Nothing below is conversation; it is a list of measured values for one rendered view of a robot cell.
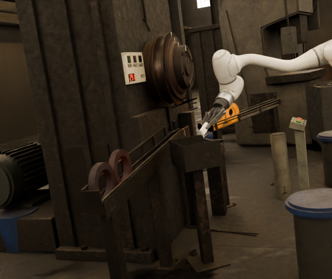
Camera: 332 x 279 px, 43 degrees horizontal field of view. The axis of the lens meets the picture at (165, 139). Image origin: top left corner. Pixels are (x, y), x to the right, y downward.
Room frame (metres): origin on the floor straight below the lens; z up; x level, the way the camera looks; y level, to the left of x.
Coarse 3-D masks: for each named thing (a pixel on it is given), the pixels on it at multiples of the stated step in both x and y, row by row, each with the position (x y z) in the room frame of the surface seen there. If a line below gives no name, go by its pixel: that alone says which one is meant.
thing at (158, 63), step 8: (160, 40) 2.68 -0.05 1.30; (160, 48) 2.62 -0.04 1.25; (160, 56) 2.60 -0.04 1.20; (160, 64) 2.59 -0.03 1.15; (160, 72) 2.59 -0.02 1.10; (160, 80) 2.60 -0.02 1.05; (160, 88) 2.62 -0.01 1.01; (168, 88) 2.62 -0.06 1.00; (168, 96) 2.66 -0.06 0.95; (184, 96) 2.88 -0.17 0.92
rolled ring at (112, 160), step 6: (120, 150) 1.95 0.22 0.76; (114, 156) 1.91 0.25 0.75; (120, 156) 1.94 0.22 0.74; (126, 156) 2.00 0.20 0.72; (114, 162) 1.88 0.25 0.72; (126, 162) 2.01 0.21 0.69; (114, 168) 1.87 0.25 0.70; (126, 168) 2.01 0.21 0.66; (126, 174) 2.00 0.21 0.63; (120, 180) 1.91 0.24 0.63
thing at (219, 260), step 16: (176, 144) 2.19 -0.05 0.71; (192, 144) 2.09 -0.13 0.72; (208, 144) 2.11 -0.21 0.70; (176, 160) 2.23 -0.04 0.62; (192, 160) 2.09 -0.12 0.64; (208, 160) 2.11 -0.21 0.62; (192, 176) 2.23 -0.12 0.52; (192, 192) 2.27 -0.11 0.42; (208, 224) 2.23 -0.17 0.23; (208, 240) 2.23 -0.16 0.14; (208, 256) 2.22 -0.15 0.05
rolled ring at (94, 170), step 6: (102, 162) 1.79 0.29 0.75; (96, 168) 1.74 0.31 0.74; (102, 168) 1.77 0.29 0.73; (108, 168) 1.82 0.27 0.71; (90, 174) 1.73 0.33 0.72; (96, 174) 1.72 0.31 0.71; (108, 174) 1.84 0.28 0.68; (114, 174) 1.87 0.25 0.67; (90, 180) 1.71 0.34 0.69; (96, 180) 1.72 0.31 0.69; (108, 180) 1.85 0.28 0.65; (114, 180) 1.86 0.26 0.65; (90, 186) 1.70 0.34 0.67; (96, 186) 1.71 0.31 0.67; (108, 186) 1.84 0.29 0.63; (114, 186) 1.85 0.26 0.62; (108, 192) 1.82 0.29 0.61; (102, 198) 1.74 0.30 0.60
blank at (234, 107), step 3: (231, 105) 3.27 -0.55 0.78; (234, 105) 3.29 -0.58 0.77; (228, 108) 3.25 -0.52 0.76; (231, 108) 3.30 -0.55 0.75; (234, 108) 3.29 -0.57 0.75; (237, 108) 3.30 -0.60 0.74; (228, 111) 3.25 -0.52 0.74; (234, 111) 3.29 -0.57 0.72; (237, 111) 3.30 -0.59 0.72; (225, 114) 3.23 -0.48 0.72; (228, 114) 3.25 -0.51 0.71; (234, 114) 3.29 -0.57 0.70; (225, 117) 3.23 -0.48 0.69; (225, 120) 3.26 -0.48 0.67; (234, 120) 3.28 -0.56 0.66
